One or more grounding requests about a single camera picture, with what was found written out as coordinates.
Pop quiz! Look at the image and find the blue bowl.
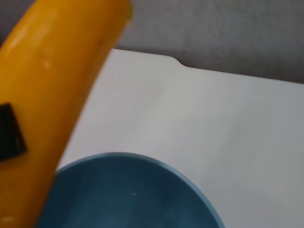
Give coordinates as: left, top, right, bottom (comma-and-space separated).
35, 152, 226, 228

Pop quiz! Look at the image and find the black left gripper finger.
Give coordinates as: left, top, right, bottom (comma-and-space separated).
0, 103, 28, 162

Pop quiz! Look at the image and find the yellow banana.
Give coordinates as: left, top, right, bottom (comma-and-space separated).
0, 0, 133, 228

